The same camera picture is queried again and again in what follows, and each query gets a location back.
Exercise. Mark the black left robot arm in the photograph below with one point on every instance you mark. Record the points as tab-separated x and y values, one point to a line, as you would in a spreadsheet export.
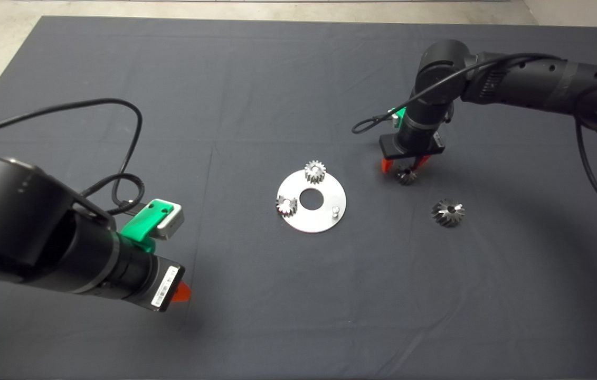
18	221

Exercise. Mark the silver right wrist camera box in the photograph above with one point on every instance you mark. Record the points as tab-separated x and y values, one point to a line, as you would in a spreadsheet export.
394	121

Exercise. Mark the small steel gear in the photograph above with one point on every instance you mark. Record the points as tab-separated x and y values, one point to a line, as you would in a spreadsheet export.
315	172
406	178
287	206

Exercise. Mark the dark grey table cloth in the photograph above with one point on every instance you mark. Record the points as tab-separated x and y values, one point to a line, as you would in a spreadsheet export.
224	79

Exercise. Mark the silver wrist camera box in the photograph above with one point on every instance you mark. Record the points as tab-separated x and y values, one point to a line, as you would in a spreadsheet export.
394	121
171	224

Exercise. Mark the green left camera mount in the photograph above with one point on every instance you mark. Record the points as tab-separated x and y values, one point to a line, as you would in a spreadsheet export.
142	227

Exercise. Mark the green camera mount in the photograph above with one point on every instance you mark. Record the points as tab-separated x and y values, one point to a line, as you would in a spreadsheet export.
142	227
397	112

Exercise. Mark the round metal plate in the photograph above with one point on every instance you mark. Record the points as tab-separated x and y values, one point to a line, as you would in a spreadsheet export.
319	221

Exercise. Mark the large dark steel gear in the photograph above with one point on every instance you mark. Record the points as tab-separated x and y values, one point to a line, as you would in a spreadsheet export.
448	214

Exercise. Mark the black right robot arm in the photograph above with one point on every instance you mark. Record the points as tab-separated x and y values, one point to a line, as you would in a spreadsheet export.
441	68

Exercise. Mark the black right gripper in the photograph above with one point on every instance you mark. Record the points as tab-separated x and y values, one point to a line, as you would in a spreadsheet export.
411	146

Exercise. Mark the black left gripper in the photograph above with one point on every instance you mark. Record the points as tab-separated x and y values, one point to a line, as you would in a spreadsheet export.
150	279

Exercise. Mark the green right camera mount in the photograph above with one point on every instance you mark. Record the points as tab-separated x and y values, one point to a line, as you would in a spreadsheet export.
397	112

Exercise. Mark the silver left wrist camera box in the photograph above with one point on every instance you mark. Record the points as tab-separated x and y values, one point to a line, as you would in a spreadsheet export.
171	224

